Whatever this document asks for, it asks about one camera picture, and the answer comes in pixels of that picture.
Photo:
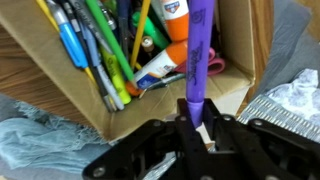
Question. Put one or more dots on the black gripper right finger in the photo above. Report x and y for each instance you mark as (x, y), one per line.
(238, 155)

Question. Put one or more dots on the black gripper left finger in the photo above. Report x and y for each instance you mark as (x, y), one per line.
(196, 156)

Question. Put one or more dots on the purple marker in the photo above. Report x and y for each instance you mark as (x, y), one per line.
(200, 27)

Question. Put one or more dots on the pink marker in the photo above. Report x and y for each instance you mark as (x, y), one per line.
(215, 64)

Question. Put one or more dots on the orange cap glue stick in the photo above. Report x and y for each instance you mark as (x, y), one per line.
(176, 15)
(167, 60)

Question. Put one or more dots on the green marker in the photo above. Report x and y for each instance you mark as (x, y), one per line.
(111, 39)

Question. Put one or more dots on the grey patterned towel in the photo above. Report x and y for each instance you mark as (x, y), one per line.
(294, 106)

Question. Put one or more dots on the grey tufted carpet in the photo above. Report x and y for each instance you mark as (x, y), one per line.
(293, 48)

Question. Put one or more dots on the yellow highlighter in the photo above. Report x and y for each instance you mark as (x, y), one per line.
(116, 76)

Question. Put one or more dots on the yellow pencil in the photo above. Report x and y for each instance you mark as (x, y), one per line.
(139, 33)

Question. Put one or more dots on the light blue cloth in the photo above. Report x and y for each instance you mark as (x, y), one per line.
(38, 139)

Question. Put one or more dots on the blue highlighter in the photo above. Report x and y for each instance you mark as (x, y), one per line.
(68, 35)

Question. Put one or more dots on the round wooden table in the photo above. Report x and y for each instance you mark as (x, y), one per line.
(35, 67)

